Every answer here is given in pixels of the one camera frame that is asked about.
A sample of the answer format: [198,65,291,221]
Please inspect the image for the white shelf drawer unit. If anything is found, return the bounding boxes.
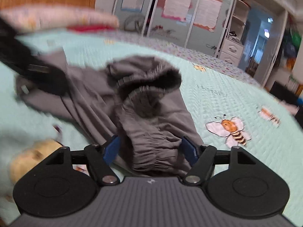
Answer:
[217,0,251,65]

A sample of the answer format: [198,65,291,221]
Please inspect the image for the red cloth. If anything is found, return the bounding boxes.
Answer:
[67,24,117,33]

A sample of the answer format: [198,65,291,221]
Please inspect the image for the pink-bordered poster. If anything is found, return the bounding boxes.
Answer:
[162,0,195,22]

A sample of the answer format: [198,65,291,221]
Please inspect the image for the green bag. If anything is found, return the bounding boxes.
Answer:
[289,28,303,52]

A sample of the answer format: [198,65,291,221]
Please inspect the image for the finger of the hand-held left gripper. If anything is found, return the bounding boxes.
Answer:
[19,59,69,95]

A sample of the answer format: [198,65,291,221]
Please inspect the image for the black chair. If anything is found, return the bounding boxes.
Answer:
[269,81,299,107]

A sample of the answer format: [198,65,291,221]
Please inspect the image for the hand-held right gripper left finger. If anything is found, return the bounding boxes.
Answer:
[45,136,120,186]

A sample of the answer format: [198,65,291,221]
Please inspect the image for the orange-bordered poster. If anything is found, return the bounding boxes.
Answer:
[193,0,223,33]

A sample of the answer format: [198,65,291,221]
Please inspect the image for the white glass-door wardrobe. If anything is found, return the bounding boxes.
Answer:
[112,0,240,58]

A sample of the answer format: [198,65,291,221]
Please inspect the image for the grey pants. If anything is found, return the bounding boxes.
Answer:
[16,52,205,178]

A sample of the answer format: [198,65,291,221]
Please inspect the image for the pink printed pillow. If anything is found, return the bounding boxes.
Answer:
[0,6,120,32]

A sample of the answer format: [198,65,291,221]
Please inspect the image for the white cloth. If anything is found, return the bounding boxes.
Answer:
[279,99,301,114]

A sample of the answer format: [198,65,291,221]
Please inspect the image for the mint quilted bee bedspread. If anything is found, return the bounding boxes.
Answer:
[0,28,303,227]

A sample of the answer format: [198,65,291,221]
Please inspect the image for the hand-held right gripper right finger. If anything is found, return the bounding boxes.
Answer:
[181,136,257,186]

